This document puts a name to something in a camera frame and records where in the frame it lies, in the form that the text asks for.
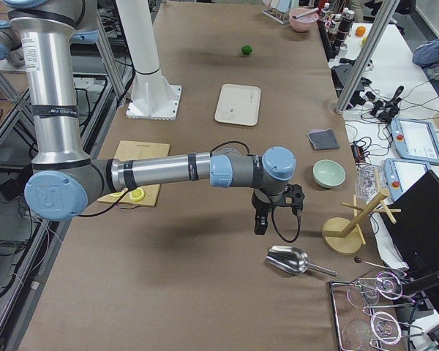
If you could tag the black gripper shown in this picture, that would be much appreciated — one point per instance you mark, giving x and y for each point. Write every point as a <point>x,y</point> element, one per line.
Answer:
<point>260,207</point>

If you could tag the green lime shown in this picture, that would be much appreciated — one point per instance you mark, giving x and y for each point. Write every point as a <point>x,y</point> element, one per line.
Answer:
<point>246,49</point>

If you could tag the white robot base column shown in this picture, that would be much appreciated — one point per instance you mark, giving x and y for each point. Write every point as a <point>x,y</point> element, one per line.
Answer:
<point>152,97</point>

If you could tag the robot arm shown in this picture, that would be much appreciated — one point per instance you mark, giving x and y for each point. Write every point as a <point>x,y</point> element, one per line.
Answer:
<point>65,180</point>

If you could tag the white rabbit tray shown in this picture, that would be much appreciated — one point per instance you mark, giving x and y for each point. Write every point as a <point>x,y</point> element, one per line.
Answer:
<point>238,104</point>

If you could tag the metal scoop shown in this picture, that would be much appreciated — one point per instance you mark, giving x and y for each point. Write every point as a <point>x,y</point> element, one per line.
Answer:
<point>294,261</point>

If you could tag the mint green bowl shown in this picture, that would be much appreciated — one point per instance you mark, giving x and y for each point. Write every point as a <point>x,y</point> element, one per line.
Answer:
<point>328,173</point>

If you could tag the wooden mug tree stand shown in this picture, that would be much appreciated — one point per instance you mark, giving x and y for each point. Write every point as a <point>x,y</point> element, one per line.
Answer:
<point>344,236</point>

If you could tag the grey folded cloth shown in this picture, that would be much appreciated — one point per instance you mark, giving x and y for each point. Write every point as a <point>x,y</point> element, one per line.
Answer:
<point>322,139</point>

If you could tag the clear plastic box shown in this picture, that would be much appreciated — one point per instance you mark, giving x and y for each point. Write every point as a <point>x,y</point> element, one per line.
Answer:
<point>369,177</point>

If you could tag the lemon slice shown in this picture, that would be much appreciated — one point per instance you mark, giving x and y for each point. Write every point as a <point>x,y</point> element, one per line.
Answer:
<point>137,195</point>
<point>117,194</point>

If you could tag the blue teach pendant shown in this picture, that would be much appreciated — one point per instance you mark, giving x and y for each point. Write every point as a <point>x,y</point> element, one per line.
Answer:
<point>415,139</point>
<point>401,174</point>

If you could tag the wooden cutting board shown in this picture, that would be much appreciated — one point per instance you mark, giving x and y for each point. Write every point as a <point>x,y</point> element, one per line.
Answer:
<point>128,150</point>

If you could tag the black monitor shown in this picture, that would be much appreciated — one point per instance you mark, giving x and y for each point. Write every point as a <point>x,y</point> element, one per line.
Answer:
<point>416,233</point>

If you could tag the pink bowl with ice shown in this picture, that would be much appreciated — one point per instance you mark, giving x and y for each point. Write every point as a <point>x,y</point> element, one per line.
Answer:
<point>302,19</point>

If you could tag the orange fruit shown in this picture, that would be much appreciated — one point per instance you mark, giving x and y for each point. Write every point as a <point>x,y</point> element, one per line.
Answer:
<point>360,31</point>

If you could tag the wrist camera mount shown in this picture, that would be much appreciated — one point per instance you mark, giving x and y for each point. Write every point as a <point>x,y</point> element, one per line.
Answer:
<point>294,196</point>

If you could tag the black wire glass rack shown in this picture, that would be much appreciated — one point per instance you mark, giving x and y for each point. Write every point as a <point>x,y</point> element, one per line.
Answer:
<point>364,313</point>

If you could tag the aluminium frame post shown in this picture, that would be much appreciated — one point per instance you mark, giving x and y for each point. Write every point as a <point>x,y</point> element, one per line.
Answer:
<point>387,9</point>

